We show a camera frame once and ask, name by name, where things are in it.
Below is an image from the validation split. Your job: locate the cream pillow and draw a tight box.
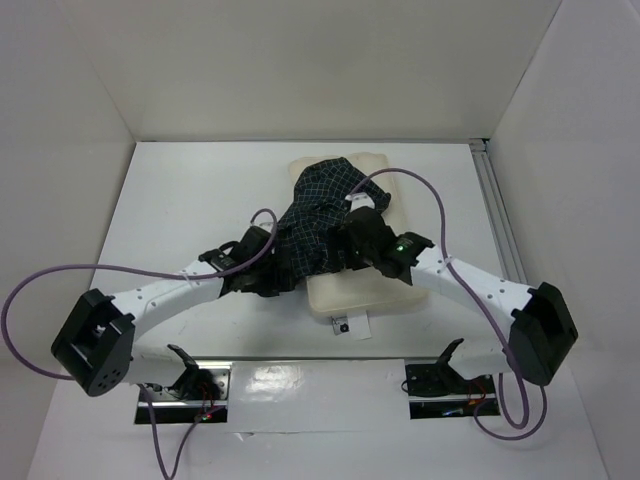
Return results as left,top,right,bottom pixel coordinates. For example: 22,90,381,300
288,152,427,317

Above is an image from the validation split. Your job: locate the dark plaid pillowcase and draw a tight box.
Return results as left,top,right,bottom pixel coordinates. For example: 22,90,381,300
258,157,365,298

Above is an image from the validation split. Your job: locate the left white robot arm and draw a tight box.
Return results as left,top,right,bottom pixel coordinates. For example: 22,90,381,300
51,226,295,399

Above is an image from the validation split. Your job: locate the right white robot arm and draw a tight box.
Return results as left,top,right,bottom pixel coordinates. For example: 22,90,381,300
332,207,578,392

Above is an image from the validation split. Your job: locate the white pillow care label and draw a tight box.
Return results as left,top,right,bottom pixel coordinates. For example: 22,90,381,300
331,311,372,341

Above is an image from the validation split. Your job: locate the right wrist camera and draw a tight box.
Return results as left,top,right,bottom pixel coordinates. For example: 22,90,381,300
345,192,375,212

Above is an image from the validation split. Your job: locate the aluminium rail right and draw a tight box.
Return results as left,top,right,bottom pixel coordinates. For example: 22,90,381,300
469,139,527,283

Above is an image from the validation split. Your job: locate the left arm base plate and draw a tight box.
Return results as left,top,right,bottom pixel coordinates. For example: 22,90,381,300
134,360,232,425

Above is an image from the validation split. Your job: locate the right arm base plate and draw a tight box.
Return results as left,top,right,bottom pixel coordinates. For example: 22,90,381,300
400,361,500,420

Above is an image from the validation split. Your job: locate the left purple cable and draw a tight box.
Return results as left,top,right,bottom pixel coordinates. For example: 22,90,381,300
1,207,279,480

